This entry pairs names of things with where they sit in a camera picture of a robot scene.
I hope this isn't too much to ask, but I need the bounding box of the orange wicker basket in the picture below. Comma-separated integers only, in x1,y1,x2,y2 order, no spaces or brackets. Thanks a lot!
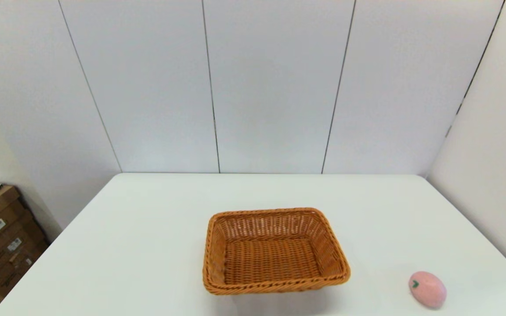
202,208,351,295

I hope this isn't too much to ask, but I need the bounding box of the pink peach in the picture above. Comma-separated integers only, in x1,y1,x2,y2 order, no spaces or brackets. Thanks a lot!
408,271,448,309

